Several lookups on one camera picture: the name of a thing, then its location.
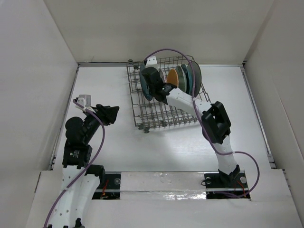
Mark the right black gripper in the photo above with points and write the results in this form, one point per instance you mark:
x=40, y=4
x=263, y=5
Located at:
x=158, y=71

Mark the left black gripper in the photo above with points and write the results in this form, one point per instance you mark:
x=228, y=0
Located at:
x=106, y=113

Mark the white plate red characters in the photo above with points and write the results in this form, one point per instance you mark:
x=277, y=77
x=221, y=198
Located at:
x=162, y=75

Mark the dark teal blossom plate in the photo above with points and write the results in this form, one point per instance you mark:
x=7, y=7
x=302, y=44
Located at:
x=144, y=86

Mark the round woven bamboo tray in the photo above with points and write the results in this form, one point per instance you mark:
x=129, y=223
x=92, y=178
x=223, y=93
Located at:
x=172, y=78

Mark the light green flower plate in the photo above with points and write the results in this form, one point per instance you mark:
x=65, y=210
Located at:
x=182, y=81

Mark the teal scalloped plate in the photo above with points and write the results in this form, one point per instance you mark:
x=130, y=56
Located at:
x=189, y=79

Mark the cream plate tree drawing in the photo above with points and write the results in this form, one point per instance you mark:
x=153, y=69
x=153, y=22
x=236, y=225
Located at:
x=196, y=75

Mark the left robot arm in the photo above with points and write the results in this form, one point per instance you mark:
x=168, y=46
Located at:
x=80, y=177

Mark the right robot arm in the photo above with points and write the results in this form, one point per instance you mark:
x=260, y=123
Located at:
x=213, y=118

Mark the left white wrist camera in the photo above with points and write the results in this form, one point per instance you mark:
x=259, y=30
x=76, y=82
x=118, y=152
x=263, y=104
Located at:
x=83, y=102

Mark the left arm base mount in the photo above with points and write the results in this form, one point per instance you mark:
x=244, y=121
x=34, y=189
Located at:
x=110, y=188

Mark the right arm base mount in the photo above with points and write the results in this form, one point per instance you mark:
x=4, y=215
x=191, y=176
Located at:
x=218, y=189

